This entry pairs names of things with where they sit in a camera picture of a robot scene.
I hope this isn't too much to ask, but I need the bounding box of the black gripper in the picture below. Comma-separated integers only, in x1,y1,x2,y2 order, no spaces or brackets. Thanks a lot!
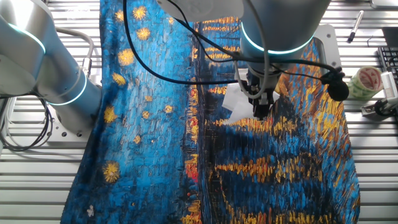
246,73,281,122

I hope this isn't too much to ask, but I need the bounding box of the white paper napkin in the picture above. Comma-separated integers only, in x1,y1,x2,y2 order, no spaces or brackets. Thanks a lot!
221,83,265,124

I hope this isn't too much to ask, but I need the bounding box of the starry night painted tablecloth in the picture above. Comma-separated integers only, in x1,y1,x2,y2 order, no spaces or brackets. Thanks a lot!
60,0,361,224

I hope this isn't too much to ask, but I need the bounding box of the clear packing tape roll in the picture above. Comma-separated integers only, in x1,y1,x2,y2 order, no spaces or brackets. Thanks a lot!
347,65,384,101

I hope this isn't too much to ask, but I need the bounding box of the black and white tool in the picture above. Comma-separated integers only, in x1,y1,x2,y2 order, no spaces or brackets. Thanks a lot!
360,98,398,123

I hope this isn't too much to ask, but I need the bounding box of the silver black pen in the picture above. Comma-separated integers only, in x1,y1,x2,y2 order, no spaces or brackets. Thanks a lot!
346,10,365,44

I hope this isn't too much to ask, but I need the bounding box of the black keyboard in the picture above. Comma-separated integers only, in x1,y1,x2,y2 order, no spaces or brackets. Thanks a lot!
377,46,398,82

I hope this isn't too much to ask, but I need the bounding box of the dark grey panel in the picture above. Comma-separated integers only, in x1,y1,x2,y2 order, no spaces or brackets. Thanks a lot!
381,27,398,47

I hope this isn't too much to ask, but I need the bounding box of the grey flat device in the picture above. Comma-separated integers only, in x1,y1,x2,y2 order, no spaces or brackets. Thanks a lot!
369,0,398,10

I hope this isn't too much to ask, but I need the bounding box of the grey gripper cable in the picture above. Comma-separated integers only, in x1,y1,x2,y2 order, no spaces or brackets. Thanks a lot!
234,0,272,101

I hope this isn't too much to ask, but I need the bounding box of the black round cable connector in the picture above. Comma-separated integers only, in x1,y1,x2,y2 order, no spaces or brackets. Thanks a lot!
320,67,350,103

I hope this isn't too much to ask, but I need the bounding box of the thin black cable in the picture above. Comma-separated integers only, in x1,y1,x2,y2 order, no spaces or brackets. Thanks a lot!
164,0,339,82

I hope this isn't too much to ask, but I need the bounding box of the thick black cable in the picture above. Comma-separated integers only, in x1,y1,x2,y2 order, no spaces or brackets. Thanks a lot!
122,0,249,86

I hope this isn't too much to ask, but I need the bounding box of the silver exterior camera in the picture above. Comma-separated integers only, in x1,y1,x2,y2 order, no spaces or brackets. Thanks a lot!
381,71,398,106

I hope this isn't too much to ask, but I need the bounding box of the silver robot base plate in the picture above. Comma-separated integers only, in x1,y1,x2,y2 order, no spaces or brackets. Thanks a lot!
46,105,103,147

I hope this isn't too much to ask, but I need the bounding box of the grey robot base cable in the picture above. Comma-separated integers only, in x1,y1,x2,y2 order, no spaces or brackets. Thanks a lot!
52,26,95,78

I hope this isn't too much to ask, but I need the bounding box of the black cable bundle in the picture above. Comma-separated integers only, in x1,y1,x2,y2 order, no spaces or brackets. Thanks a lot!
0,93,56,152

